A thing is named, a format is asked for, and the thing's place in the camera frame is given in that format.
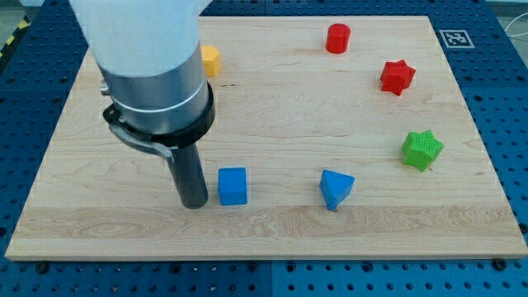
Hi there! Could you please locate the white cable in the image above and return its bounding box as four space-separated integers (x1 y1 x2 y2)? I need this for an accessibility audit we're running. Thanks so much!
503 11 528 43

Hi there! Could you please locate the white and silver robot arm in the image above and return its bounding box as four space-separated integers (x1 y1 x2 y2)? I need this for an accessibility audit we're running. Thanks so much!
69 0 213 161

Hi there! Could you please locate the light wooden board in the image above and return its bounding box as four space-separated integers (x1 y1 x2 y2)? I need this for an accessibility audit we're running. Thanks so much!
6 16 527 262

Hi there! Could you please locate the blue cube block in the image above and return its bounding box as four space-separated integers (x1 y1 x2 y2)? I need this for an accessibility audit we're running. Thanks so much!
218 167 248 206

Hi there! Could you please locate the blue triangular prism block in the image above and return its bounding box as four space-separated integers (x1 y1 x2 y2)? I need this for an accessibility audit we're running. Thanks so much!
319 170 356 211

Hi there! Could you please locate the green star block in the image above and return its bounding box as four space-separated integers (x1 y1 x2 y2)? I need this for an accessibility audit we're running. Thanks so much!
402 130 445 172

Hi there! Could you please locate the red cylinder block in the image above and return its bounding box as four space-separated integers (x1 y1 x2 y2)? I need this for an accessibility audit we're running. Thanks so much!
325 23 351 54

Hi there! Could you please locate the yellow pentagon block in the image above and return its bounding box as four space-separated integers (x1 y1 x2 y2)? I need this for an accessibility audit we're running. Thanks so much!
201 45 222 77

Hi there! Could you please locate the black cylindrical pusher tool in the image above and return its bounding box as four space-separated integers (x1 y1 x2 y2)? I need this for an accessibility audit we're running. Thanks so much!
167 144 208 210

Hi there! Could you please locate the red star block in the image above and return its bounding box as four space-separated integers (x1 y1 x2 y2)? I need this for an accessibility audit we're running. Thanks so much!
380 59 416 96

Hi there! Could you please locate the black and white fiducial tag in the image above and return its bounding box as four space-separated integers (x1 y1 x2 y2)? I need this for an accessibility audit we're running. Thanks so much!
439 29 474 49

